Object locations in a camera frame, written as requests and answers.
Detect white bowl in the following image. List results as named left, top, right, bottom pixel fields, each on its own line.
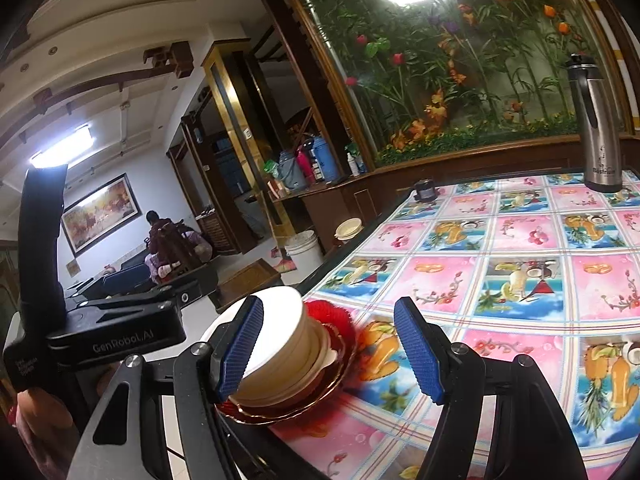
left=199, top=285, right=307, bottom=380
left=233, top=304, right=310, bottom=403

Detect red plate stack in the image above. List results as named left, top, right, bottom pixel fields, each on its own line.
left=217, top=299, right=356, bottom=425

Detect beige bowl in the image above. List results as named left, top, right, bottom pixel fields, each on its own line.
left=230, top=318, right=337, bottom=408
left=230, top=318, right=330, bottom=408

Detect cream bowls on stool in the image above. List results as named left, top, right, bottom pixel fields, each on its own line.
left=334, top=218, right=363, bottom=242

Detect person's left hand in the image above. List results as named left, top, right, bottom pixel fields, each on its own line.
left=15, top=388, right=80, bottom=479

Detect dark sofa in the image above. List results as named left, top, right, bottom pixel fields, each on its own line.
left=65, top=249, right=155, bottom=304

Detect wooden chair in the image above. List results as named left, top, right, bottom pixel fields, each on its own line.
left=150, top=219, right=284, bottom=311

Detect person in dark red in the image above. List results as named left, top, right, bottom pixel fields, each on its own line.
left=144, top=210, right=214, bottom=285

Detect framed landscape painting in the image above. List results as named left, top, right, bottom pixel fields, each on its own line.
left=61, top=174, right=141, bottom=257

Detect white plastic bucket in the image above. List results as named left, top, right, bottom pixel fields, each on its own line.
left=284, top=230, right=323, bottom=282

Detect colourful patterned tablecloth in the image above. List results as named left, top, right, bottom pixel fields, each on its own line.
left=272, top=170, right=639, bottom=479

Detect small black device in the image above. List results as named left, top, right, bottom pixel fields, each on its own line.
left=412, top=179, right=439, bottom=203

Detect grey kettle jug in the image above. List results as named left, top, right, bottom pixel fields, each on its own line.
left=278, top=151, right=307, bottom=192

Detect white spray bottle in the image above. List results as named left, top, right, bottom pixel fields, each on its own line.
left=347, top=153, right=360, bottom=177

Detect blue thermos flask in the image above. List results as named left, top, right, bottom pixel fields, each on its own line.
left=312, top=136, right=340, bottom=182

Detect red thermos flask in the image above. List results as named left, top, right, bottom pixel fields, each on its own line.
left=296, top=146, right=316, bottom=185

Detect stainless steel thermos jug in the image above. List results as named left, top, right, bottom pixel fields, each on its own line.
left=565, top=53, right=623, bottom=193

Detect artificial flower display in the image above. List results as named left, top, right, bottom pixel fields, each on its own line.
left=302, top=0, right=603, bottom=166

